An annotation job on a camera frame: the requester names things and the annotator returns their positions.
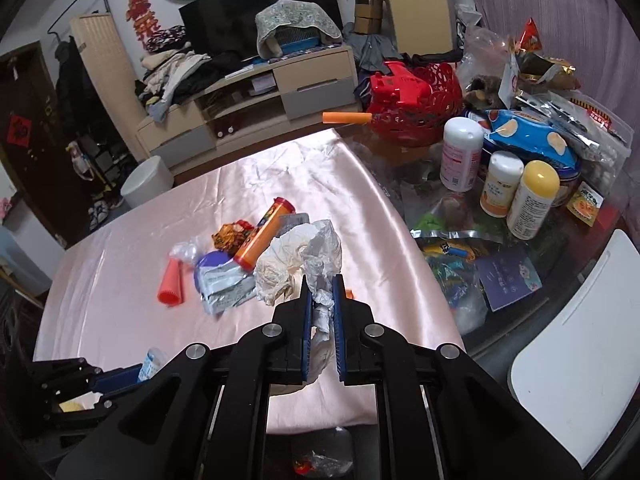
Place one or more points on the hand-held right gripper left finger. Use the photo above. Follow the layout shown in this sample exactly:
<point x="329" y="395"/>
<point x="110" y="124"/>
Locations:
<point x="306" y="332"/>

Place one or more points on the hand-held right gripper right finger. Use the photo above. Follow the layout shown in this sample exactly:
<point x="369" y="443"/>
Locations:
<point x="339" y="332"/>

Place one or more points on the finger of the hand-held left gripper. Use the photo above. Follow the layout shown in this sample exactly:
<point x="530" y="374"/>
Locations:
<point x="117" y="379"/>
<point x="92" y="406"/>

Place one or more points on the small clear plastic bottle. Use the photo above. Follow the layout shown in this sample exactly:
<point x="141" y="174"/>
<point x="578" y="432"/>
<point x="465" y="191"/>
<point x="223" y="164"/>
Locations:
<point x="152" y="362"/>

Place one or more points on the white tissue paper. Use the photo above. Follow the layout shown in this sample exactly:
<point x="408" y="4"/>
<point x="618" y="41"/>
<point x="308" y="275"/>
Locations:
<point x="295" y="255"/>

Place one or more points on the silver foil packet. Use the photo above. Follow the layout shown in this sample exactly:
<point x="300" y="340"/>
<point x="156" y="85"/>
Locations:
<point x="225" y="287"/>

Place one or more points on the orange cylindrical snack tube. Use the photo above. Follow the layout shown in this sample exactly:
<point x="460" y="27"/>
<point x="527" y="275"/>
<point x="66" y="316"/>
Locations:
<point x="262" y="235"/>

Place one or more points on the orange ribbed plastic cup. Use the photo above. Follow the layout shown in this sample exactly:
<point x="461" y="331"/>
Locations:
<point x="171" y="285"/>

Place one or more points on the grey packet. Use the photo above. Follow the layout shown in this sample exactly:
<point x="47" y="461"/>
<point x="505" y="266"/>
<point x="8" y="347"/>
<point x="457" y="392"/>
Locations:
<point x="294" y="221"/>

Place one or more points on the purple round lid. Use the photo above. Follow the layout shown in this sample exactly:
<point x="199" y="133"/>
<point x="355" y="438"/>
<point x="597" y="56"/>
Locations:
<point x="212" y="261"/>

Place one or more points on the dark trash bin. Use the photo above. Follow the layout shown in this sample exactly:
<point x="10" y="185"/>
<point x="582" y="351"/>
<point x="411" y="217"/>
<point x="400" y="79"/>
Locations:
<point x="320" y="452"/>

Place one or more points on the orange foil snack wrapper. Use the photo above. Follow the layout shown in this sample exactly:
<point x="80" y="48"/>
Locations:
<point x="232" y="235"/>

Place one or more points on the clear plastic wrapper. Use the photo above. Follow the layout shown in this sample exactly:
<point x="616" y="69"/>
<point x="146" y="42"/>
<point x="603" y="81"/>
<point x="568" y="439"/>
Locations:
<point x="184" y="252"/>

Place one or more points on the colourful candy bag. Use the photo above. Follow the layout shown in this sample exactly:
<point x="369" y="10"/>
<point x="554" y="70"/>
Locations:
<point x="447" y="270"/>

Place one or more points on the pink satin tablecloth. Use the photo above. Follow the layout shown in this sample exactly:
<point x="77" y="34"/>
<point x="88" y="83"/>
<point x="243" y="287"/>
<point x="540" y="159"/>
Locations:
<point x="200" y="200"/>

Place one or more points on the dark blue card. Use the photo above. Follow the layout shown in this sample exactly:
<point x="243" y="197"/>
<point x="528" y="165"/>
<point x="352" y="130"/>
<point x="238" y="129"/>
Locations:
<point x="507" y="280"/>

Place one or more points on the white bottle pink label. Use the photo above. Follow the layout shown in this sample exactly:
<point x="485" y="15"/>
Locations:
<point x="460" y="157"/>

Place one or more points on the white bottle orange label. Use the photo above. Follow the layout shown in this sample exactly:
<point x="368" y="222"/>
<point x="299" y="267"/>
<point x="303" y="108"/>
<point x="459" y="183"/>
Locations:
<point x="500" y="185"/>

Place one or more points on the yellow capped white bottle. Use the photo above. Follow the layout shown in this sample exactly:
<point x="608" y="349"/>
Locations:
<point x="532" y="200"/>

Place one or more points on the beige television cabinet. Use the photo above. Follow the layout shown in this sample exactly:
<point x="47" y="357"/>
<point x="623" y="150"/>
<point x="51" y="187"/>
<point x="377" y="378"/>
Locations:
<point x="305" y="90"/>

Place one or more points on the dark door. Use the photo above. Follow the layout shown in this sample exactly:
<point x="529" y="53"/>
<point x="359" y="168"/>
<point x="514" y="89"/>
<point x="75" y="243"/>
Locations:
<point x="35" y="150"/>

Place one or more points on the red openwork basket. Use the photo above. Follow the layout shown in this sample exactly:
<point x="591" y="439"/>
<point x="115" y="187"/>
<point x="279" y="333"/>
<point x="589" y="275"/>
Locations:
<point x="415" y="100"/>

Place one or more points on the blue snack bag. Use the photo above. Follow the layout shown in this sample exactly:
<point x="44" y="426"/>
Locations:
<point x="530" y="135"/>

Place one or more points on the small orange sachet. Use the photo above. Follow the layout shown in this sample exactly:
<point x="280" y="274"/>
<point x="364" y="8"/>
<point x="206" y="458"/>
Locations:
<point x="585" y="204"/>

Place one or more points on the grey crumpled clothes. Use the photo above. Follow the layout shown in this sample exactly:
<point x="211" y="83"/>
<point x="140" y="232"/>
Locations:
<point x="372" y="50"/>

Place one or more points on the pile of folded clothes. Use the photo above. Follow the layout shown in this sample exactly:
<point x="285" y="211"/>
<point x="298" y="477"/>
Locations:
<point x="170" y="72"/>

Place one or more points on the black coat rack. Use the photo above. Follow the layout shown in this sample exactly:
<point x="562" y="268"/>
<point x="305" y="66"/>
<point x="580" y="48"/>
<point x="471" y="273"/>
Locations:
<point x="75" y="70"/>

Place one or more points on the patterned lace cover cloth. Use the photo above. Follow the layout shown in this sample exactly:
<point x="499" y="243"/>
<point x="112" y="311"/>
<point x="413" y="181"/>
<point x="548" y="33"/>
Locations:
<point x="300" y="17"/>

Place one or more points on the black flat television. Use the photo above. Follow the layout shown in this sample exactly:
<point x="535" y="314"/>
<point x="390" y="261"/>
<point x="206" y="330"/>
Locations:
<point x="225" y="22"/>

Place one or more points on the clear plastic bag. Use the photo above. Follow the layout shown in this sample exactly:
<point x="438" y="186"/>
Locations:
<point x="482" y="42"/>

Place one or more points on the clear zip bag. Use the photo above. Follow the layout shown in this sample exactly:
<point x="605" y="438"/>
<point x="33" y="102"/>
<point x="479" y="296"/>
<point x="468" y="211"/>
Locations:
<point x="595" y="130"/>

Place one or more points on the stacked cardboard boxes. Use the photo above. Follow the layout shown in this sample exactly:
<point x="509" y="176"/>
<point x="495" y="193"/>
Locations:
<point x="369" y="5"/>

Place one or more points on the tall yellow cabinet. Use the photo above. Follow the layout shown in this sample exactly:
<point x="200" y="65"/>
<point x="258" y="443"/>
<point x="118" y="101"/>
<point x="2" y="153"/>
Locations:
<point x="415" y="5"/>

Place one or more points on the red snack bag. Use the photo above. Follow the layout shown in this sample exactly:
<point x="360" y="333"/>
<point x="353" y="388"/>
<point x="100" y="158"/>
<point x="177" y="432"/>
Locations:
<point x="530" y="37"/>

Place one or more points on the red paper wall decoration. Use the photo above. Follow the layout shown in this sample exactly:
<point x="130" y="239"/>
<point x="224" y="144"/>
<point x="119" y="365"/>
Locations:
<point x="141" y="12"/>

